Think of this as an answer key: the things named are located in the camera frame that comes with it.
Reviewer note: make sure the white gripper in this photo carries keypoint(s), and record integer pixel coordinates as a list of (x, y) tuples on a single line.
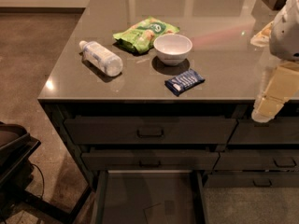
[(286, 36)]

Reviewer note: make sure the blue rxbar blueberry bar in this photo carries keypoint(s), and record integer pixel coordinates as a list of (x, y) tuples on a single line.
[(183, 82)]

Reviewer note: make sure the grey middle right drawer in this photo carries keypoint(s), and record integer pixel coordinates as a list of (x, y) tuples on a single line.
[(254, 160)]

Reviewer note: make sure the grey bottom right drawer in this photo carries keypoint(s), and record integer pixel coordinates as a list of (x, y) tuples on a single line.
[(255, 180)]

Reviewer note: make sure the grey middle left drawer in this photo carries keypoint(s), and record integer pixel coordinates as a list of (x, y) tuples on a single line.
[(155, 159)]

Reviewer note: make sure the grey top left drawer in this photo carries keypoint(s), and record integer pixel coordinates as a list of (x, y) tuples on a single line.
[(149, 130)]

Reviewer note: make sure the open grey bottom drawer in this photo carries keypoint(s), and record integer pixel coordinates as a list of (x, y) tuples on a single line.
[(149, 197)]

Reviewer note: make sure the white bowl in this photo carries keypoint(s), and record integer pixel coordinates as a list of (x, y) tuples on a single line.
[(172, 49)]

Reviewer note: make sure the green snack bag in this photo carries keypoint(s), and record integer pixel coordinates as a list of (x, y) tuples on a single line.
[(140, 37)]

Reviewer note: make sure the clear plastic water bottle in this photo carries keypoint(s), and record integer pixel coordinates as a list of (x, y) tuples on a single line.
[(105, 60)]

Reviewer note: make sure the black cart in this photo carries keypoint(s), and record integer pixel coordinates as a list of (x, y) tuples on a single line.
[(16, 146)]

